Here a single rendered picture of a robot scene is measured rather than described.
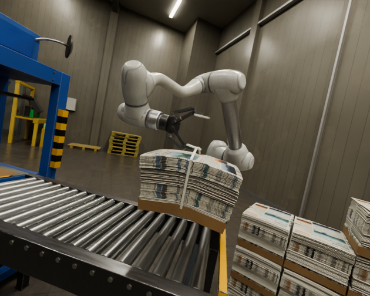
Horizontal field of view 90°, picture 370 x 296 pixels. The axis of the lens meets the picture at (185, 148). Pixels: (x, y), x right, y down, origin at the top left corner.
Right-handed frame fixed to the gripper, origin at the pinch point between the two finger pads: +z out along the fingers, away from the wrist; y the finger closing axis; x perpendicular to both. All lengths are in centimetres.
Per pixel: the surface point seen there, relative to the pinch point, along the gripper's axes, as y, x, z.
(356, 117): -93, -295, 214
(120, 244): 50, 19, -17
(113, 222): 52, 6, -29
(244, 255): 72, -43, 43
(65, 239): 51, 26, -36
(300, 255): 53, -32, 69
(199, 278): 47, 23, 14
